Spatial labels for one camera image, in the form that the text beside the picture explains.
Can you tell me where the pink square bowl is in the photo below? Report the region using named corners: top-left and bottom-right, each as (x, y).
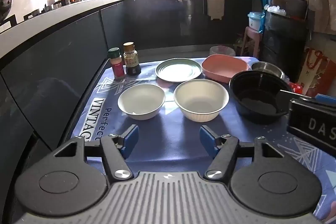
top-left (201, 54), bottom-right (250, 84)

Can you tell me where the red spice jar green lid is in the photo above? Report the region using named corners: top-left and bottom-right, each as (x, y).
top-left (107, 47), bottom-right (125, 79)

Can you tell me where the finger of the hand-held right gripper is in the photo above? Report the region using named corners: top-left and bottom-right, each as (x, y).
top-left (314, 93), bottom-right (336, 106)
top-left (278, 90), bottom-right (317, 103)

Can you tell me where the stainless steel bowl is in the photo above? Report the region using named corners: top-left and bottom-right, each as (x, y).
top-left (249, 61), bottom-right (286, 80)

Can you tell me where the black storage shelf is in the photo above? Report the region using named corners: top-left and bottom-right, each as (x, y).
top-left (262, 0), bottom-right (313, 83)

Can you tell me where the pink plastic stool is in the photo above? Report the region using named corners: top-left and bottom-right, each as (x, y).
top-left (240, 26), bottom-right (263, 58)

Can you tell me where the red paper bag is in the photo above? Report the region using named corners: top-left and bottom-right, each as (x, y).
top-left (298, 47), bottom-right (336, 98)

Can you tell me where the blue printed tablecloth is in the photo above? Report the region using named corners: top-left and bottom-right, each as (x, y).
top-left (71, 56), bottom-right (336, 222)

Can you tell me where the blue plastic bag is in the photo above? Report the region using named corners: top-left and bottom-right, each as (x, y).
top-left (259, 11), bottom-right (267, 34)

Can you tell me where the dark sauce bottle brown cap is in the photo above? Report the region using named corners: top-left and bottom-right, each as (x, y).
top-left (123, 42), bottom-right (142, 76)

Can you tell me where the black bowl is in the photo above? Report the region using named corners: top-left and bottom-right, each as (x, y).
top-left (229, 70), bottom-right (293, 125)

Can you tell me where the small plain white bowl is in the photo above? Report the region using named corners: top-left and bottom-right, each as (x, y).
top-left (117, 84), bottom-right (166, 121)

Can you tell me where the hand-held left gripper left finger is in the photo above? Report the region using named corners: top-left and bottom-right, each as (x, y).
top-left (54, 124), bottom-right (139, 184)

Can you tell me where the red plastic bag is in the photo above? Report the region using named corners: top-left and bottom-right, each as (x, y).
top-left (289, 82), bottom-right (305, 94)

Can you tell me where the green plate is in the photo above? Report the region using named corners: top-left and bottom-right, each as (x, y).
top-left (155, 58), bottom-right (203, 83)

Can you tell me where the pale pink trash bin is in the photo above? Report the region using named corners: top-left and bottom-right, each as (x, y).
top-left (209, 46), bottom-right (236, 58)

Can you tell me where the white pot with blue lid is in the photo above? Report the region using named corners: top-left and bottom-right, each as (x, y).
top-left (248, 12), bottom-right (265, 31)

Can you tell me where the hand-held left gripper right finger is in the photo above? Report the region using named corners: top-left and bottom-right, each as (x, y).
top-left (199, 125), bottom-right (285, 184)

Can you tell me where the ribbed white bowl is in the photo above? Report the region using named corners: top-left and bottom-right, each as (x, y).
top-left (173, 79), bottom-right (230, 123)

